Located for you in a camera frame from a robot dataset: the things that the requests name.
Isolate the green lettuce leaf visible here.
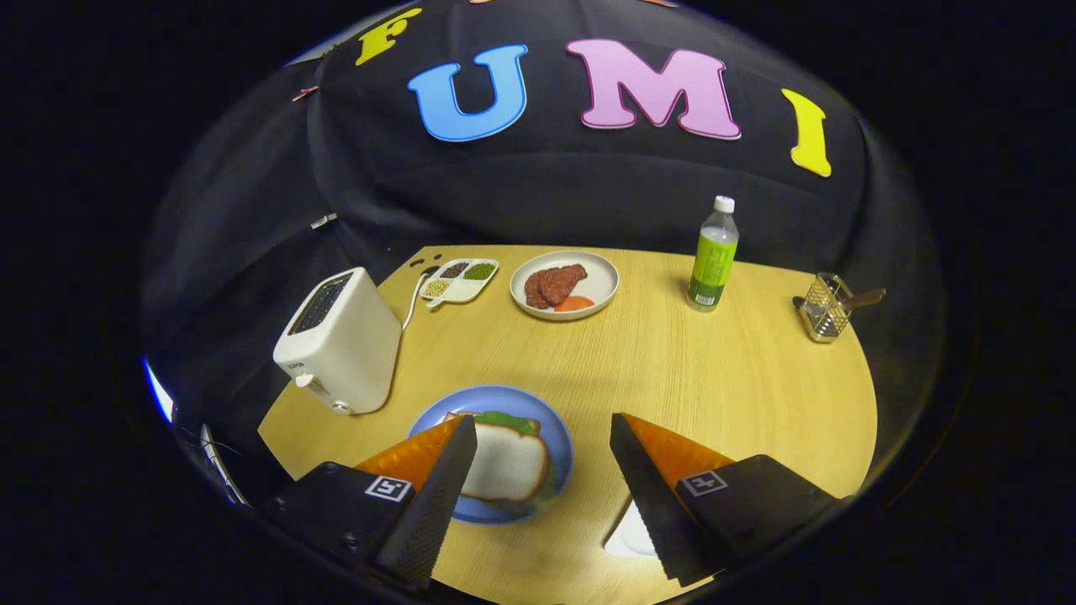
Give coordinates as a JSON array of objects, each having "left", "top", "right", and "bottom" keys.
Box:
[{"left": 471, "top": 410, "right": 562, "bottom": 515}]

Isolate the white toaster power cable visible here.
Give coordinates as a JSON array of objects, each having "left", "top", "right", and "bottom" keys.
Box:
[{"left": 402, "top": 273, "right": 430, "bottom": 330}]

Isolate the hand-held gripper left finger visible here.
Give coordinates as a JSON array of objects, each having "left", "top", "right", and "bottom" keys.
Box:
[{"left": 261, "top": 414, "right": 478, "bottom": 593}]

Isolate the small white rectangular plate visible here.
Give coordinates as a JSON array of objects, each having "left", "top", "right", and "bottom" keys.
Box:
[{"left": 604, "top": 500, "right": 658, "bottom": 559}]

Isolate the computer monitor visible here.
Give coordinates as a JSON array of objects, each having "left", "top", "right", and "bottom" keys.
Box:
[{"left": 141, "top": 355, "right": 176, "bottom": 424}]

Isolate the white toaster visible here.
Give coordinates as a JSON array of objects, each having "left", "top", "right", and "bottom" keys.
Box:
[{"left": 272, "top": 267, "right": 403, "bottom": 416}]

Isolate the white divided condiment dish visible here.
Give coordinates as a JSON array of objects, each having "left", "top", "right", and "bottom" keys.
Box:
[{"left": 418, "top": 258, "right": 500, "bottom": 310}]

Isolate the round white plate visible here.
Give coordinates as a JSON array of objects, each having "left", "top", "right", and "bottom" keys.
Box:
[{"left": 509, "top": 250, "right": 620, "bottom": 322}]

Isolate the clear bottle with green label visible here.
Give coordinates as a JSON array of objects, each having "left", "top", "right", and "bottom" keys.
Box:
[{"left": 686, "top": 196, "right": 741, "bottom": 313}]

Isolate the metal wire utensil basket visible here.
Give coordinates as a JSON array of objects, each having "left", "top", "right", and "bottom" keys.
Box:
[{"left": 799, "top": 272, "right": 852, "bottom": 344}]

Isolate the round blue plate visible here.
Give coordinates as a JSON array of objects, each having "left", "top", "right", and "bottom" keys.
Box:
[{"left": 406, "top": 385, "right": 574, "bottom": 526}]

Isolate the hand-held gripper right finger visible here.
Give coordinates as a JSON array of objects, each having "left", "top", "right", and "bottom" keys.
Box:
[{"left": 609, "top": 412, "right": 841, "bottom": 587}]

